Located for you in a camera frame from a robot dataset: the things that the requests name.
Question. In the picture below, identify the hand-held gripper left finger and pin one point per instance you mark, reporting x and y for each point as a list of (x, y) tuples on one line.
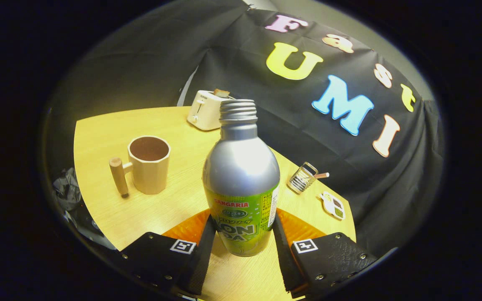
[(201, 267)]

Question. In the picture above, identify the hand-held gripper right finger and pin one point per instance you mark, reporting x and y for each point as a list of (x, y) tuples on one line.
[(285, 263)]

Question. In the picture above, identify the silver bottle with green label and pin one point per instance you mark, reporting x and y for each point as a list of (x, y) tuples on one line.
[(241, 171)]

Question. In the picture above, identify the wooden table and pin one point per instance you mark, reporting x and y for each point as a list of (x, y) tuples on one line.
[(149, 217)]

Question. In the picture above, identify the small white divided dish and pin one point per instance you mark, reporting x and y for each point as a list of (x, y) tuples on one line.
[(332, 205)]

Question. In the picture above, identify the pink stick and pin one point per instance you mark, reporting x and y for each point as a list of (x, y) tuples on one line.
[(322, 175)]

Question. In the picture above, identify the black backdrop cloth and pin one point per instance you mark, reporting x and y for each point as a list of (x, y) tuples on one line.
[(299, 125)]

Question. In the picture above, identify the white toaster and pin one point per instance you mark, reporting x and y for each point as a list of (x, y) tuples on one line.
[(203, 113)]

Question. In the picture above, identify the crumpled grey plastic sheet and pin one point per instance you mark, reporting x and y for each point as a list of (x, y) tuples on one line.
[(67, 188)]

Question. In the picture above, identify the toast slice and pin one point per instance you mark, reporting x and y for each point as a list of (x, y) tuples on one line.
[(222, 93)]

